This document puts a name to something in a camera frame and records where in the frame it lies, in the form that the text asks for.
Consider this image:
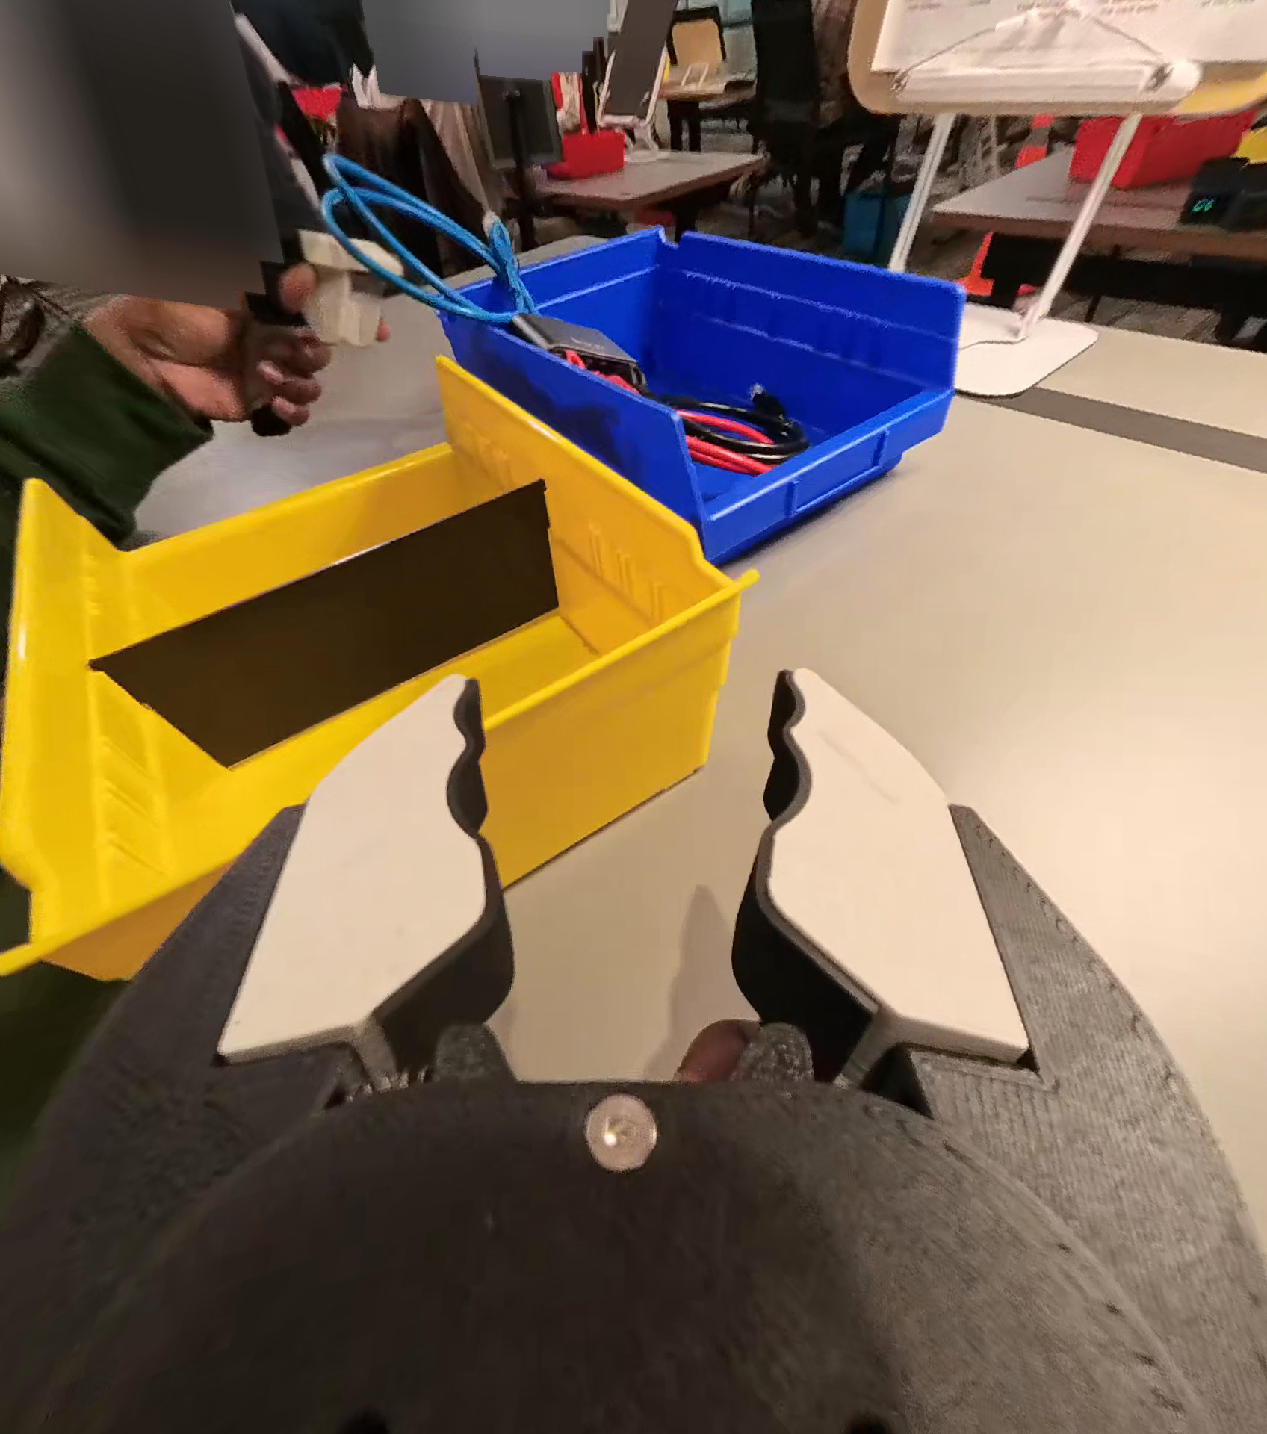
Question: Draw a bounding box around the red plastic bin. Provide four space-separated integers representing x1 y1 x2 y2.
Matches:
1071 109 1262 194
544 126 635 182

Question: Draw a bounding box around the person's left forearm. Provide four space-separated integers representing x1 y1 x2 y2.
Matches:
0 314 212 752

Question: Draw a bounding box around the person's left hand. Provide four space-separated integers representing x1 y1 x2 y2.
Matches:
85 265 331 432

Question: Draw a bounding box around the black ethernet adapter hub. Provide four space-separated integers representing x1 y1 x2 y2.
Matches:
518 314 646 376

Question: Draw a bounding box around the instruction sheet on stand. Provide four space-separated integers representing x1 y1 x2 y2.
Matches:
846 0 1267 406

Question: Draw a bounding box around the wooden work table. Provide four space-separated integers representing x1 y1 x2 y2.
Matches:
992 145 1267 343

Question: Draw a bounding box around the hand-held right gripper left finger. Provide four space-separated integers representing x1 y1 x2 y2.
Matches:
217 679 518 1068

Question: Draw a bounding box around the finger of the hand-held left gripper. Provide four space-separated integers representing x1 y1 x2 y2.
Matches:
287 226 403 351

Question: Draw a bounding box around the black box with green display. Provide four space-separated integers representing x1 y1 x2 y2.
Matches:
1178 169 1267 230

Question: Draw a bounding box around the red ethernet cable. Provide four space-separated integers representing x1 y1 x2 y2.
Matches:
591 359 804 478

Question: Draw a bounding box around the black divider panel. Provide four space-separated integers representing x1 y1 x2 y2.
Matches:
92 478 561 768

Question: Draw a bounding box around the yellow plastic bin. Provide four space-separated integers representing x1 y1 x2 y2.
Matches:
0 359 758 981

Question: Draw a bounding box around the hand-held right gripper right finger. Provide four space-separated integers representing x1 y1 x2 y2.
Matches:
731 665 1033 1075

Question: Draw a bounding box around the blue plastic bin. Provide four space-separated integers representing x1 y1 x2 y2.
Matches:
438 226 963 563

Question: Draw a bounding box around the black ethernet cable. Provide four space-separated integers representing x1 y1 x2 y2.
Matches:
634 385 813 461

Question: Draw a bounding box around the blue ethernet cable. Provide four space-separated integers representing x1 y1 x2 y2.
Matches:
320 154 567 343

